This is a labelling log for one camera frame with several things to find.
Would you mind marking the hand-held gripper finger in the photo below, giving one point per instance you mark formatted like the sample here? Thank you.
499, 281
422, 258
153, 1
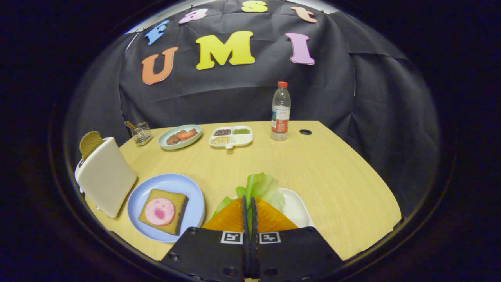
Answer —
245, 219
253, 219

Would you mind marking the green lettuce leaf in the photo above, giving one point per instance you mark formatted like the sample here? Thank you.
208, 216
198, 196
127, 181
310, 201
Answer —
262, 188

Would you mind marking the brown bread slice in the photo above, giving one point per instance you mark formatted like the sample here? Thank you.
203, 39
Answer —
90, 143

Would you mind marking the white square plate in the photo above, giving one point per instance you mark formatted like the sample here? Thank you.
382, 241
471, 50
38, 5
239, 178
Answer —
295, 207

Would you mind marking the square bread slice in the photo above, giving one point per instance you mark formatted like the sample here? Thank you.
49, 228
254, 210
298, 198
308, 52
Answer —
180, 201

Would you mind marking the white sectioned seed dish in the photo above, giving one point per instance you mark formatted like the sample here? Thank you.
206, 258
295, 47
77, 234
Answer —
244, 140

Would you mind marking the pink ham slice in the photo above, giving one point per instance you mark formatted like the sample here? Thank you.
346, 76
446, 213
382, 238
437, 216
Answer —
159, 211

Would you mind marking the blue round plate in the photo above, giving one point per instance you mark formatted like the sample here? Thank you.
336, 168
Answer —
164, 182

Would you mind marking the red sausage piece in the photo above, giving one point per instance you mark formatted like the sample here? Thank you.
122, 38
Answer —
187, 134

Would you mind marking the clear bottle red cap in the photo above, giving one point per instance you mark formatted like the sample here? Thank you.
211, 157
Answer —
280, 117

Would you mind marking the brown meat piece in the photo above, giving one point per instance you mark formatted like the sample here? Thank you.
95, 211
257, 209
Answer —
172, 139

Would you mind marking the pale green round plate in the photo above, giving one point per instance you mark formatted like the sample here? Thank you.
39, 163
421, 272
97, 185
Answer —
163, 138

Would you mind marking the white toaster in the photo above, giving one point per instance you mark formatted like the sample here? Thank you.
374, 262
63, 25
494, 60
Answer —
105, 176

